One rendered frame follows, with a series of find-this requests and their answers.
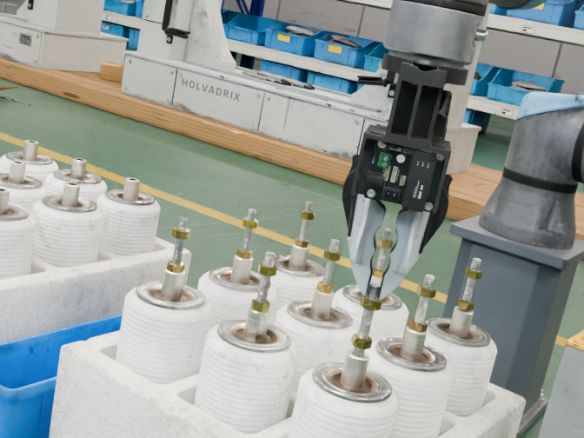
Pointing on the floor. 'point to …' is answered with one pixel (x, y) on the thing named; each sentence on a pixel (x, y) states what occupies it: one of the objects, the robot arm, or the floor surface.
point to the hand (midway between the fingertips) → (376, 280)
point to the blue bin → (37, 376)
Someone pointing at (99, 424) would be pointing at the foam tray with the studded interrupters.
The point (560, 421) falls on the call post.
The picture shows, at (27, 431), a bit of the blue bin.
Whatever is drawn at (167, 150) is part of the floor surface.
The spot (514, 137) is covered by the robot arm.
